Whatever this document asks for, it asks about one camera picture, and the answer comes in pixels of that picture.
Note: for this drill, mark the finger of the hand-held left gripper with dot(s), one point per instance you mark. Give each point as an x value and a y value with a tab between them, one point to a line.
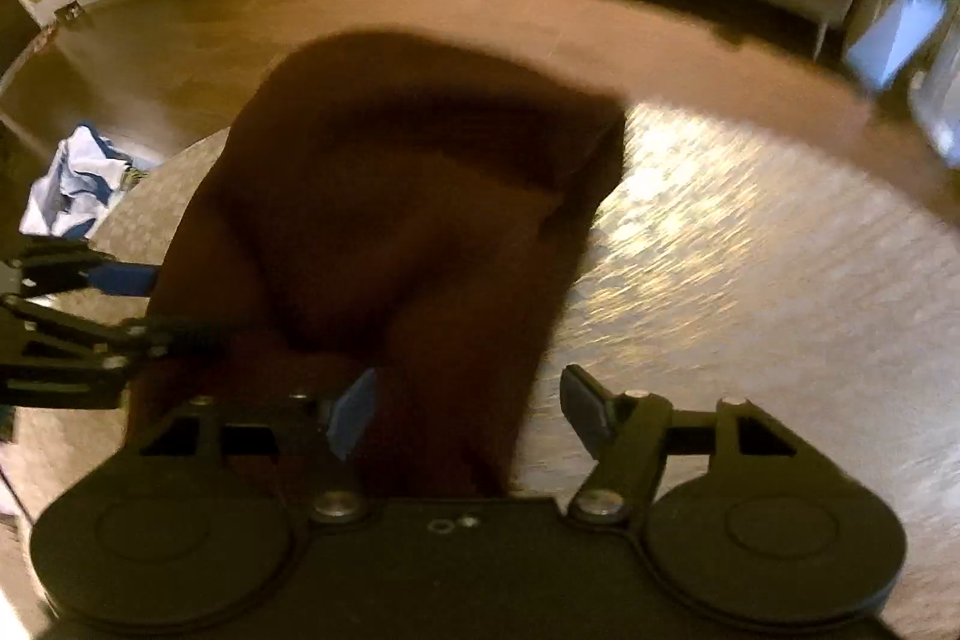
124	280
112	332

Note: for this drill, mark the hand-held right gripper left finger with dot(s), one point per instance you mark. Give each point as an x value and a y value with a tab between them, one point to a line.
352	419

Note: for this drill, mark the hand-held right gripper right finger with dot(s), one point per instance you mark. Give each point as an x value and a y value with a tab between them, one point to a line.
589	407

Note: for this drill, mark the maroon garment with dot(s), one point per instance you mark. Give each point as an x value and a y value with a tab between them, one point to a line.
375	197

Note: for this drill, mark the banana print light blue cloth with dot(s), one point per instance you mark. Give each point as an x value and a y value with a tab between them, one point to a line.
52	212

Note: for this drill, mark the white planter box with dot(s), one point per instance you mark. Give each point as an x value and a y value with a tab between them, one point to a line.
896	36

